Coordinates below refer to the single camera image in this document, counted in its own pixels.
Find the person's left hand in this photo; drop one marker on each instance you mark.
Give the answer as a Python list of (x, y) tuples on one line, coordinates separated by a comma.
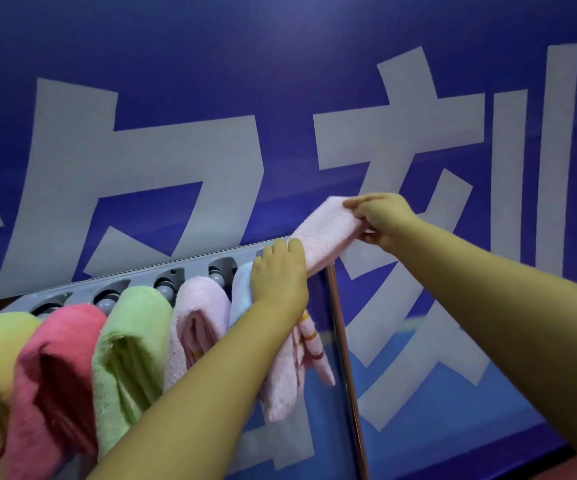
[(281, 279)]

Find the person's right hand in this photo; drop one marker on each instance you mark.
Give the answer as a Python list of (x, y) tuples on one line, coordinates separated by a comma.
[(383, 214)]

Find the light blue towel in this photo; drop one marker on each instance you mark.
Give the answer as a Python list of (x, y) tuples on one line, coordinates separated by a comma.
[(241, 294)]

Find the white pink patterned towel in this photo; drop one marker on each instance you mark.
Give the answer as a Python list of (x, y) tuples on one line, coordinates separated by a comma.
[(198, 314), (328, 229)]

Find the metal rack frame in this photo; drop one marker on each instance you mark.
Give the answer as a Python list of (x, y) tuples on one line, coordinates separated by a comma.
[(341, 344)]

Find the light green towel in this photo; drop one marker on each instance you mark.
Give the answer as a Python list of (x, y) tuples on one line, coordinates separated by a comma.
[(128, 344)]

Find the person's right forearm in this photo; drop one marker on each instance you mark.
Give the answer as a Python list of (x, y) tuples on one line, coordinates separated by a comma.
[(518, 319)]

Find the person's left forearm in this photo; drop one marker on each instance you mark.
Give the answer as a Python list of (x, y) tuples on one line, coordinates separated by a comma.
[(193, 409)]

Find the blue white printed banner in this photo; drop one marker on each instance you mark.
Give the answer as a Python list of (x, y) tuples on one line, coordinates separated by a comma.
[(168, 94)]

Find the grey plastic hook rail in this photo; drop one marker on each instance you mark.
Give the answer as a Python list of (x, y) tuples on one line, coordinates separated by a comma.
[(138, 282)]

